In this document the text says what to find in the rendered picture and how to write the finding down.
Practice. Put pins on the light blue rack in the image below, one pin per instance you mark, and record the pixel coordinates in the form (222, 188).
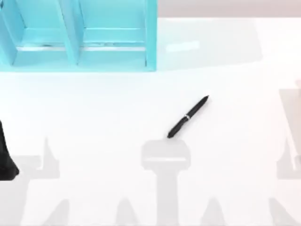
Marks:
(113, 35)

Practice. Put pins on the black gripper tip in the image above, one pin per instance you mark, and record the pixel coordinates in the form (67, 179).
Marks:
(6, 164)

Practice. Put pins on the black pen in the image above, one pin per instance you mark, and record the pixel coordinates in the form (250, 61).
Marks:
(188, 116)

